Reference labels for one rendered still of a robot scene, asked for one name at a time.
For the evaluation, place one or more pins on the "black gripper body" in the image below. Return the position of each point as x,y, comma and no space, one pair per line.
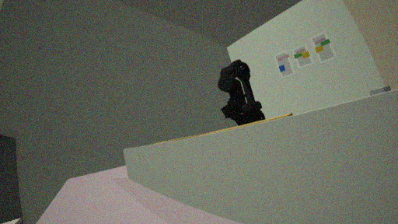
246,107

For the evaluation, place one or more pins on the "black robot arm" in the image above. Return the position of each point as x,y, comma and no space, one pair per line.
230,84

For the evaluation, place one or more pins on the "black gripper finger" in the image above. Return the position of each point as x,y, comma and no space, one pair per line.
248,118
238,120

